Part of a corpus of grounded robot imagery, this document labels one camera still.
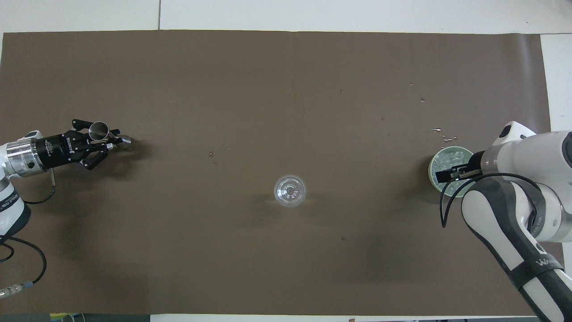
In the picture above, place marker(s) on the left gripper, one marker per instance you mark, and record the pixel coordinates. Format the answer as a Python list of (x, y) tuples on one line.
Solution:
[(56, 150)]

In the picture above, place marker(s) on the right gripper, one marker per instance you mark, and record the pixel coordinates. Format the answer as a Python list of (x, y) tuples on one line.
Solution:
[(476, 164)]

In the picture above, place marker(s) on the silver metal jigger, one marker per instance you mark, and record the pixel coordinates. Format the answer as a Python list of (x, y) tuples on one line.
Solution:
[(99, 130)]

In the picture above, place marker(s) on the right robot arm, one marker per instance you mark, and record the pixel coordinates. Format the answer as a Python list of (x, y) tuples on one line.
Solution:
[(527, 156)]

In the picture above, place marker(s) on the green bowl of ice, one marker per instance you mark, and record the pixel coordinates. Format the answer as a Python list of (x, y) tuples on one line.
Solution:
[(440, 158)]

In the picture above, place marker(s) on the clear wine glass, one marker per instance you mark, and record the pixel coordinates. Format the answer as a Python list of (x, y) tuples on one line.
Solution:
[(290, 191)]

